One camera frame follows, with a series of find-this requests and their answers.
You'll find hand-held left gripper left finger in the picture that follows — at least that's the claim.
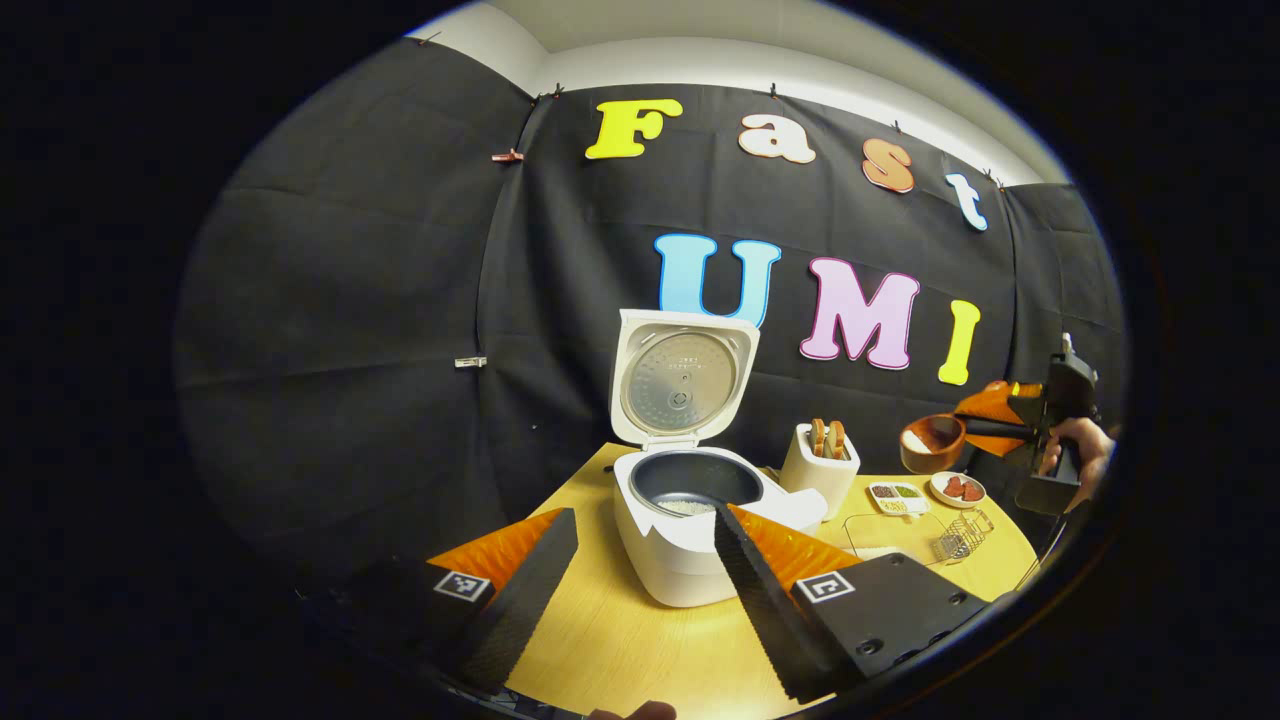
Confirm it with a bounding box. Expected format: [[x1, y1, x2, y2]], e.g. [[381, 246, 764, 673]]
[[300, 508, 580, 696]]

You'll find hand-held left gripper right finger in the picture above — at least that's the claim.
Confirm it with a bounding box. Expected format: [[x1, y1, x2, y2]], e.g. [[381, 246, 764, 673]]
[[714, 503, 1021, 705]]

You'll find brown wooden spoon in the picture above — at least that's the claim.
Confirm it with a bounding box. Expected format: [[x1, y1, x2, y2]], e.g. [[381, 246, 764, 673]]
[[899, 413, 1036, 476]]

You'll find wire chopstick holder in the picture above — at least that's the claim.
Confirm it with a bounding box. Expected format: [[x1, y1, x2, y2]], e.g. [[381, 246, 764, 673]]
[[933, 507, 997, 564]]

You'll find white rice cooker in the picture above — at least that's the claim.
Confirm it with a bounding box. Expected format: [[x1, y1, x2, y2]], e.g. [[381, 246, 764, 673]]
[[608, 309, 829, 609]]

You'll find round white plate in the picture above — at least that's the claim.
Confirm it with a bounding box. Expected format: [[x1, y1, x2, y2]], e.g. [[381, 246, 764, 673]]
[[929, 471, 988, 510]]

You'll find white divided dish with grains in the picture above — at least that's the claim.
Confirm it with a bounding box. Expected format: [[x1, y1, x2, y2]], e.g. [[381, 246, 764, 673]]
[[868, 481, 931, 516]]

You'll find clear plastic container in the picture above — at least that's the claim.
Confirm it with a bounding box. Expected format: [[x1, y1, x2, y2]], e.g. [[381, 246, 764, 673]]
[[843, 512, 949, 564]]

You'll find white toaster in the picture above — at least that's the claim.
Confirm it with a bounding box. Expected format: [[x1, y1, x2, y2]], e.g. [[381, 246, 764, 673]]
[[780, 420, 862, 521]]

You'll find black backdrop cloth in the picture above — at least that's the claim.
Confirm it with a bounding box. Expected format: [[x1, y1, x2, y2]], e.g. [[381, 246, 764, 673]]
[[172, 38, 1131, 601]]

